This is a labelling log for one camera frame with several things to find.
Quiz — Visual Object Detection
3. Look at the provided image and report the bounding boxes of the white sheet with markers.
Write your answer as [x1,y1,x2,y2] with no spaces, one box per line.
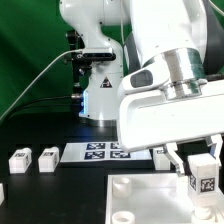
[61,142,152,163]

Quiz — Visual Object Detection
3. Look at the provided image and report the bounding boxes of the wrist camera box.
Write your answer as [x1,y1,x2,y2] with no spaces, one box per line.
[118,64,170,98]

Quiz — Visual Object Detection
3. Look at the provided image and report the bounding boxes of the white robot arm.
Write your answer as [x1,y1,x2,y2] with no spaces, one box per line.
[60,0,224,175]

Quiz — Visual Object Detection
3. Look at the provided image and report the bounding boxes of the black cable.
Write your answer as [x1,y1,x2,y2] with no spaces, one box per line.
[6,95,83,122]

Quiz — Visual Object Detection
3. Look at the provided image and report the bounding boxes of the grey camera cable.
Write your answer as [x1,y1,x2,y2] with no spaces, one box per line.
[0,49,84,124]

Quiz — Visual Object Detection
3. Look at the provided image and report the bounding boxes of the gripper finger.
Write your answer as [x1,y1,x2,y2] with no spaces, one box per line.
[163,143,185,177]
[206,134,223,160]

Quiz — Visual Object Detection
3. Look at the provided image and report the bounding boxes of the white obstacle block left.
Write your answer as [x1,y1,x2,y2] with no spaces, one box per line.
[0,183,5,205]

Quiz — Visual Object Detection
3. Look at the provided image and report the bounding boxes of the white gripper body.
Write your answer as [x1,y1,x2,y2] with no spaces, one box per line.
[117,80,224,152]

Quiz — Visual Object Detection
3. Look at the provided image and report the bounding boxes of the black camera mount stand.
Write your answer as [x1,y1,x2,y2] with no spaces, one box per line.
[64,30,91,99]

